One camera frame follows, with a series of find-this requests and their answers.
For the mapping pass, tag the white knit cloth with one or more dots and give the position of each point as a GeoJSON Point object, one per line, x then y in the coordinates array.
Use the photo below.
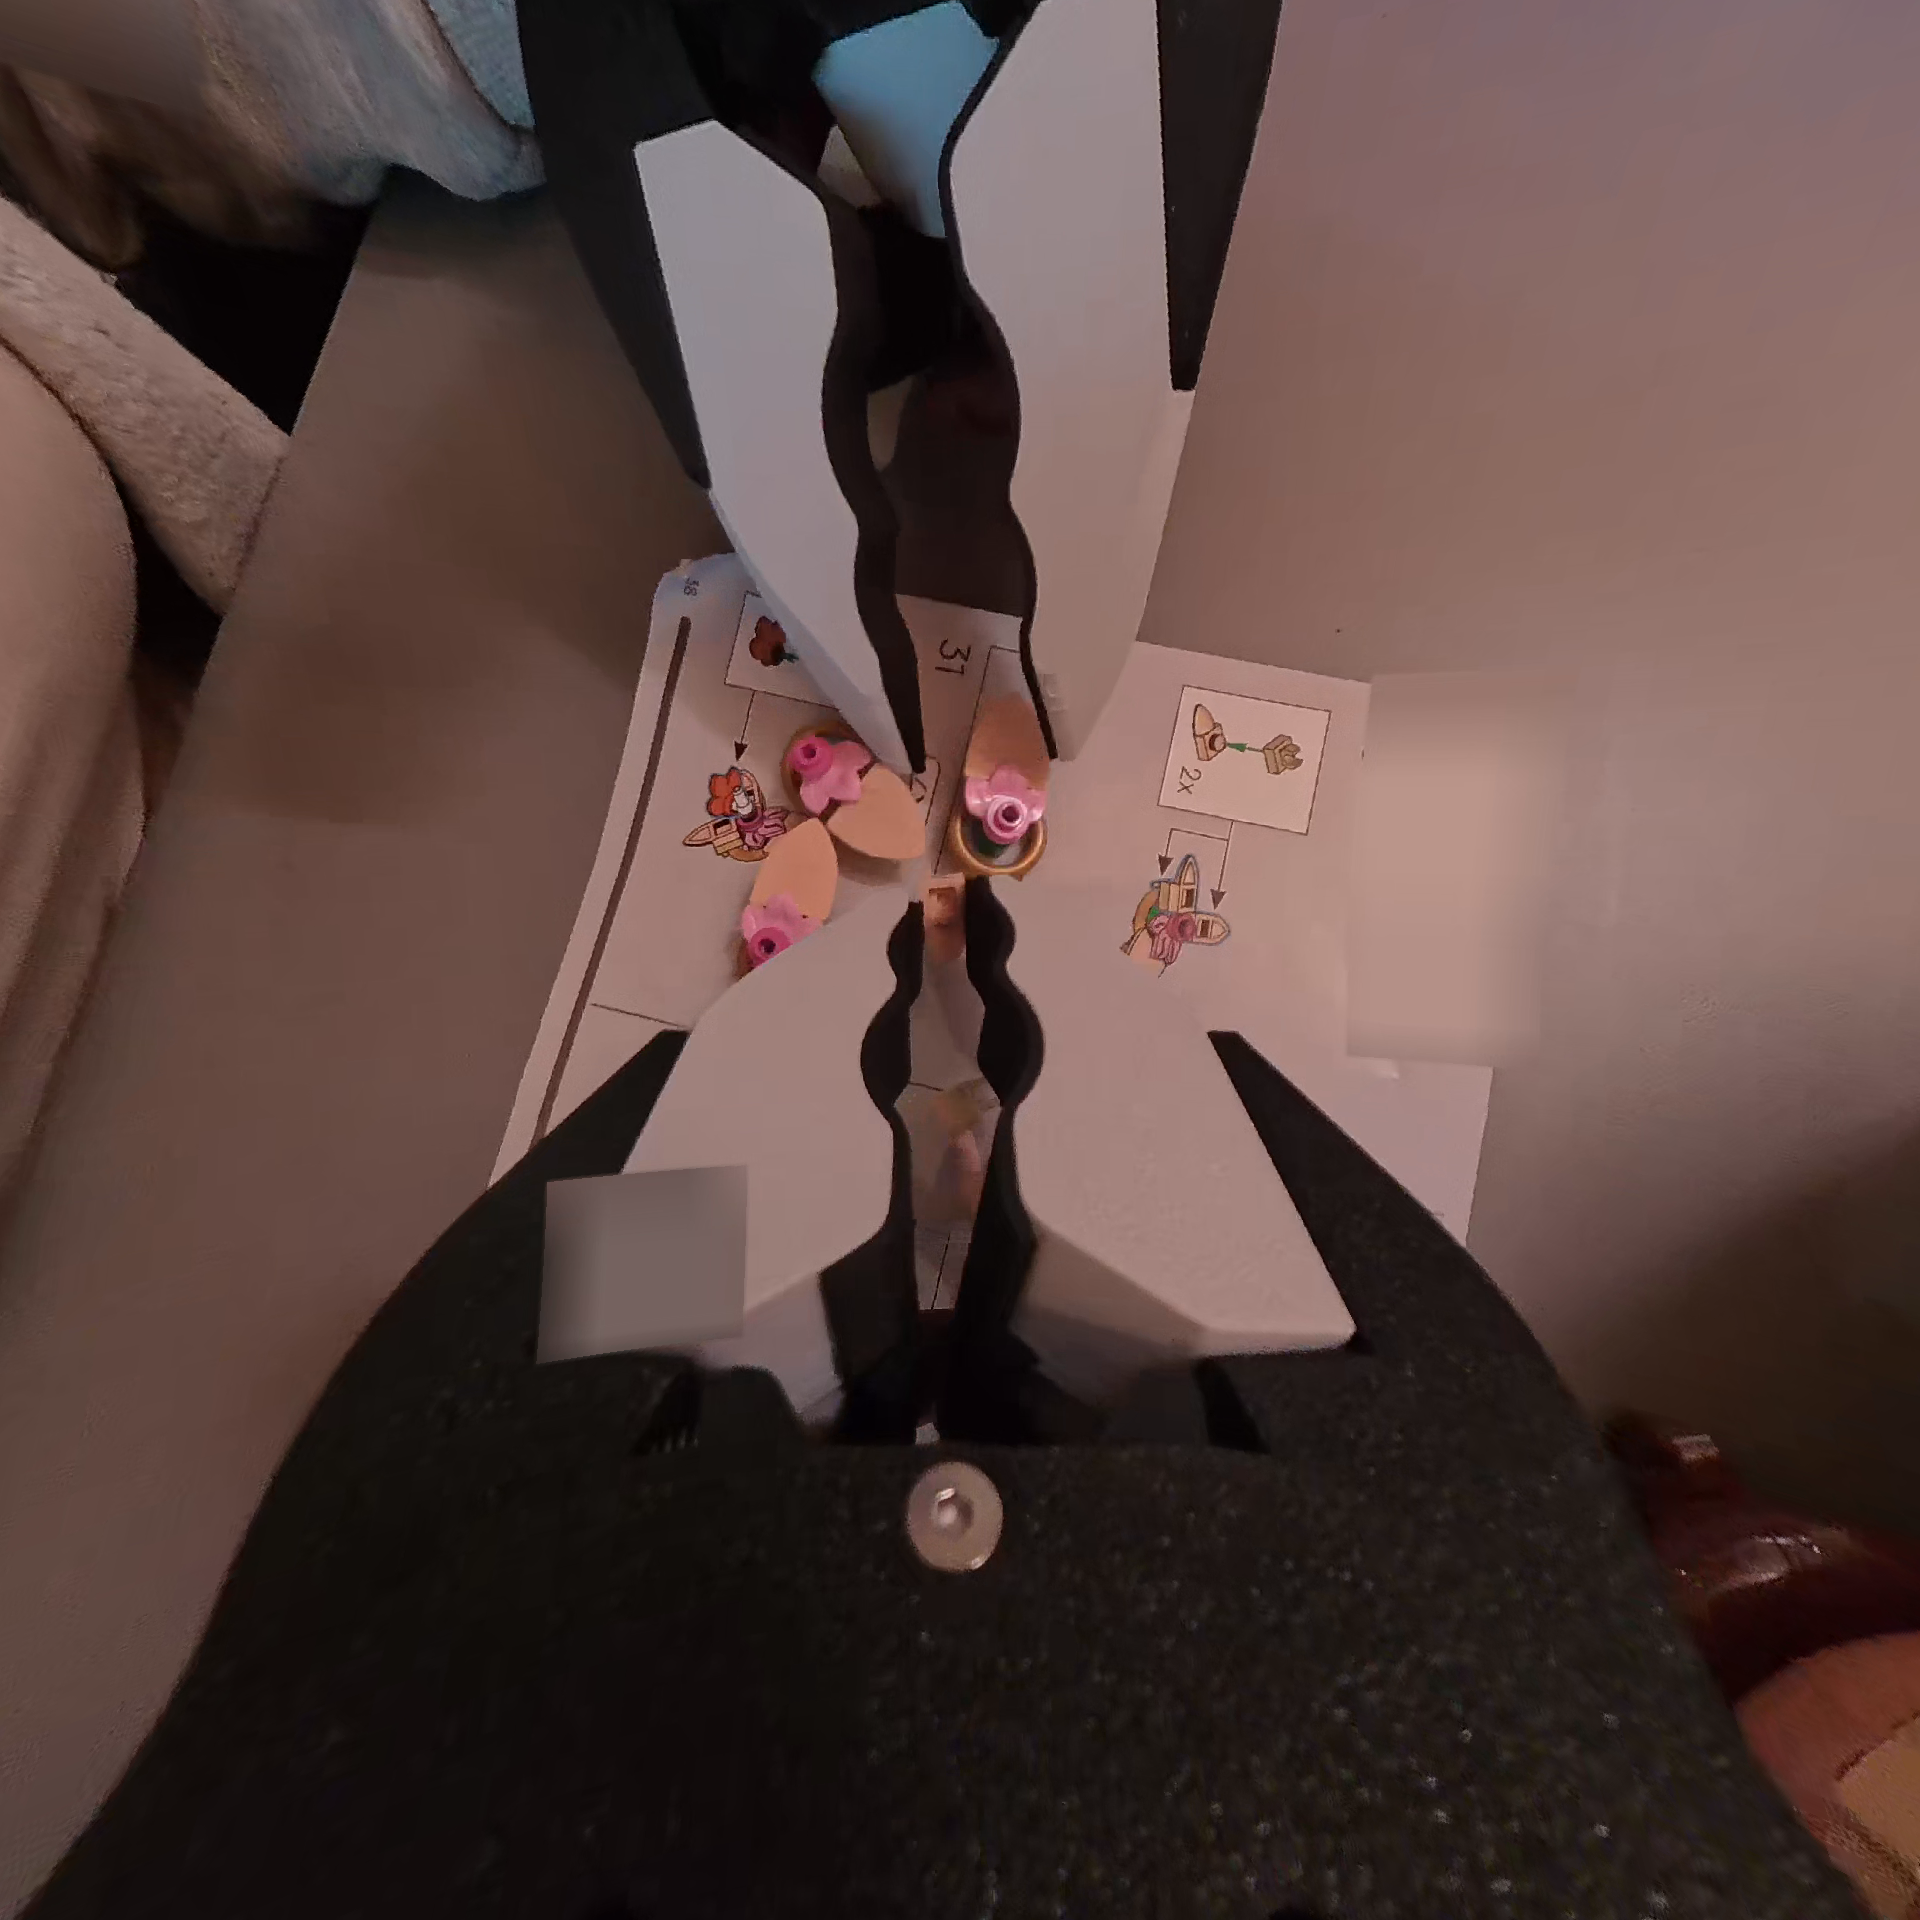
{"type": "Point", "coordinates": [481, 89]}

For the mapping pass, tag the beige fluffy blanket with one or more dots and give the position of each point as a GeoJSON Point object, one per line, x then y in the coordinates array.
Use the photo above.
{"type": "Point", "coordinates": [136, 390]}

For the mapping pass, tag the small tan wedge brick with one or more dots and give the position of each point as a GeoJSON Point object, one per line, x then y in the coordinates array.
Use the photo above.
{"type": "Point", "coordinates": [968, 1156]}
{"type": "Point", "coordinates": [942, 918]}

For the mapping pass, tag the white instruction booklet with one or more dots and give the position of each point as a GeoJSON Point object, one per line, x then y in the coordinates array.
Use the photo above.
{"type": "Point", "coordinates": [676, 901]}

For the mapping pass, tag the tan petal with pink flower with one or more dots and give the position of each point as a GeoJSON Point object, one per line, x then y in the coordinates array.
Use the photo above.
{"type": "Point", "coordinates": [1001, 797]}
{"type": "Point", "coordinates": [792, 886]}
{"type": "Point", "coordinates": [883, 822]}

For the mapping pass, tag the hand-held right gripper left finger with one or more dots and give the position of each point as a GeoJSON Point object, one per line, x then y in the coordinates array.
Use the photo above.
{"type": "Point", "coordinates": [780, 1096]}

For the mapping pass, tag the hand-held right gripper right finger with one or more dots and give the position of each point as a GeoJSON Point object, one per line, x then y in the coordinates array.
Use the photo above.
{"type": "Point", "coordinates": [1141, 1170]}

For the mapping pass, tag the grey desk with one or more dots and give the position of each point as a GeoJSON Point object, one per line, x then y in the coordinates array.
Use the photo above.
{"type": "Point", "coordinates": [1575, 450]}

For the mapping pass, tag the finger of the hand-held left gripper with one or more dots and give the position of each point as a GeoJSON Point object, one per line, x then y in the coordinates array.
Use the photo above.
{"type": "Point", "coordinates": [1080, 375]}
{"type": "Point", "coordinates": [734, 329]}

